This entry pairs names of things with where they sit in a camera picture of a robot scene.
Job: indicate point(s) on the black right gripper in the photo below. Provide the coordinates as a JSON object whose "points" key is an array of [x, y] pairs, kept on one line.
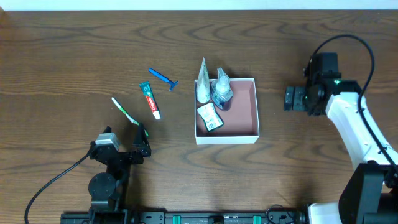
{"points": [[298, 98]]}

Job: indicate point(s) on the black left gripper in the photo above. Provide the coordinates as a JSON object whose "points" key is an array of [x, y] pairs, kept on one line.
{"points": [[123, 154]]}

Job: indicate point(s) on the red green toothpaste tube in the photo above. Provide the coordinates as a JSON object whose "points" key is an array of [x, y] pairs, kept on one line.
{"points": [[147, 91]]}

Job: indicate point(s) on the clear blue soap pump bottle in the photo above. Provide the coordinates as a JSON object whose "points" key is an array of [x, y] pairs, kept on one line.
{"points": [[221, 92]]}

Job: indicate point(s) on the green white labelled packet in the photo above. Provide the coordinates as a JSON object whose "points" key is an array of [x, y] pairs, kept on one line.
{"points": [[210, 117]]}

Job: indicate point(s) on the white squeeze tube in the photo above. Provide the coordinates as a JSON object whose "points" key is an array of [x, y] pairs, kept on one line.
{"points": [[203, 93]]}

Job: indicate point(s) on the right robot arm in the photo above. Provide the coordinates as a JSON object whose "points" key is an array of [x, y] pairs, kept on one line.
{"points": [[370, 196]]}

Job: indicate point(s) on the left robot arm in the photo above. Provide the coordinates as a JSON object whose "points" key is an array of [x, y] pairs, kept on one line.
{"points": [[108, 189]]}

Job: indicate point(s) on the green white toothbrush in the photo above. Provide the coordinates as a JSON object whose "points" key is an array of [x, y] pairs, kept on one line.
{"points": [[128, 116]]}

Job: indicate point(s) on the white box with pink interior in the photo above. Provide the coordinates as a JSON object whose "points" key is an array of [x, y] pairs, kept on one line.
{"points": [[240, 122]]}

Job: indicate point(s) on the blue disposable razor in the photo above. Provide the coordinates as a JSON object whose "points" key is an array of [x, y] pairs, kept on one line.
{"points": [[164, 78]]}

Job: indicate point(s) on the black mounting rail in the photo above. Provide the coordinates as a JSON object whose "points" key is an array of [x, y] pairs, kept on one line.
{"points": [[159, 217]]}

